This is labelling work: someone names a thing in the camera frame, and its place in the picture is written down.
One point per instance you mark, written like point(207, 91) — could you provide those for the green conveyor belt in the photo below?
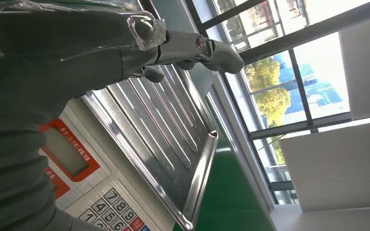
point(229, 197)

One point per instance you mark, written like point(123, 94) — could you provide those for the steel weighing pan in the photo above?
point(162, 134)

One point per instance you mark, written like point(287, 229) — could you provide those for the dark framed window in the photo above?
point(300, 38)

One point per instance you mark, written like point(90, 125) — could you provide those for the white panel board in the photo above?
point(367, 70)
point(338, 165)
point(331, 221)

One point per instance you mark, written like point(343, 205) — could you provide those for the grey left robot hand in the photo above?
point(60, 54)

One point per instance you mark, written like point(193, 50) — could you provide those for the white electronic scale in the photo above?
point(108, 197)

